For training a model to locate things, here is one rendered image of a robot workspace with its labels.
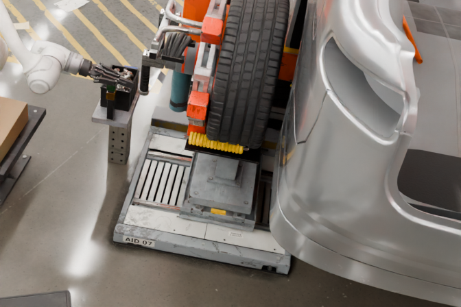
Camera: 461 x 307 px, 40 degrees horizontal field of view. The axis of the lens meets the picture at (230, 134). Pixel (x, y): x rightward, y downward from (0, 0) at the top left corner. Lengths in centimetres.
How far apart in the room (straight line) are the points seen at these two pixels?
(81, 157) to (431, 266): 208
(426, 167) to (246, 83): 72
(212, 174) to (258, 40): 90
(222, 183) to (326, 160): 137
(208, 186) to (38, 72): 98
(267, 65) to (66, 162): 143
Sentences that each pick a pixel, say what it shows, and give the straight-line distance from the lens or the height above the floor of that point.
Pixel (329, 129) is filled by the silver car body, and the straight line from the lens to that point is 167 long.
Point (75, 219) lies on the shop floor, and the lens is 312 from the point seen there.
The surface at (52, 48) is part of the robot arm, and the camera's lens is 271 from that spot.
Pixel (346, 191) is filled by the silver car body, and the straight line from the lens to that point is 173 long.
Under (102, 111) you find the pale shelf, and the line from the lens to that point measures 301.
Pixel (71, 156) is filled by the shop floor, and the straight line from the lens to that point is 343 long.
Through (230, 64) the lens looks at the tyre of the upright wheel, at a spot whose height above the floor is 103.
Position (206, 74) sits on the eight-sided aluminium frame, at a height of 97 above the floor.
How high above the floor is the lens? 234
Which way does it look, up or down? 40 degrees down
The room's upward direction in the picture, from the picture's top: 11 degrees clockwise
